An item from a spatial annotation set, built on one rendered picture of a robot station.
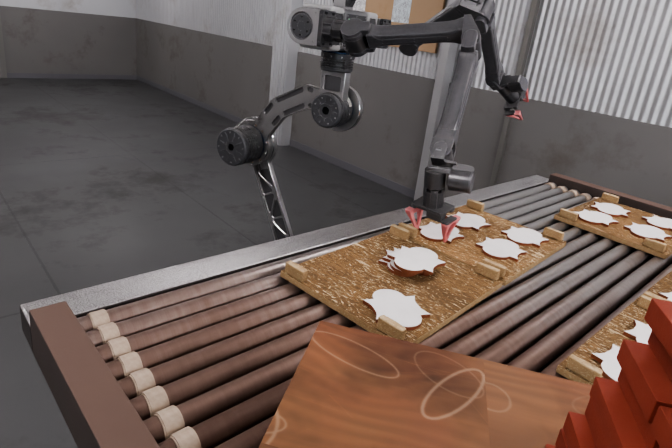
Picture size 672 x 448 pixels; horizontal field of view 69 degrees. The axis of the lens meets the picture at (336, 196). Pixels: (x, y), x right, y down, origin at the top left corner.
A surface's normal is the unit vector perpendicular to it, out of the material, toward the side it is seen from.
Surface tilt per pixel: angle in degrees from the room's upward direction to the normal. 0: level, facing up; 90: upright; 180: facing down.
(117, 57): 90
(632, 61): 90
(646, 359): 0
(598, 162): 90
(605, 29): 90
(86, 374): 0
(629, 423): 0
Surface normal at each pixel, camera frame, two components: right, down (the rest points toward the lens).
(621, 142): -0.75, 0.14
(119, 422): 0.11, -0.94
